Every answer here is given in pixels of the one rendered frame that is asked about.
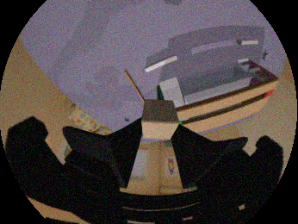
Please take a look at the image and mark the tan rectangular box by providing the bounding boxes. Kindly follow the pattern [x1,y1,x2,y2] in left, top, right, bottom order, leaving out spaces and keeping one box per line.
[157,58,280,133]

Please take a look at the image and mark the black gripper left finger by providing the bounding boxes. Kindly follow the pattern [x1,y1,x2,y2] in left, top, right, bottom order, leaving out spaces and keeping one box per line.
[62,116,142,189]

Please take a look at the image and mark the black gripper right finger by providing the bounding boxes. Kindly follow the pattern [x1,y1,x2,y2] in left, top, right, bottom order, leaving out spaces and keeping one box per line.
[171,125,249,189]

